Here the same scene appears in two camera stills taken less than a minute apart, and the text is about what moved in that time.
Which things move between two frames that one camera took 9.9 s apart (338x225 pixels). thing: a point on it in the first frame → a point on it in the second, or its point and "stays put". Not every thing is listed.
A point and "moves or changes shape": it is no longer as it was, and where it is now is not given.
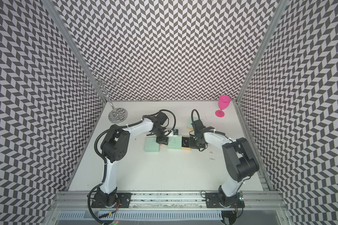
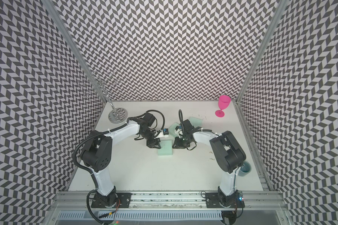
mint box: x=175 y=142 moves or changes shape
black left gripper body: x=160 y=134 → x=149 y=136
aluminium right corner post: x=270 y=30 stays put
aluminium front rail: x=267 y=201 stays put
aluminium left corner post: x=52 y=9 stays put
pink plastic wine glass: x=224 y=101 stays put
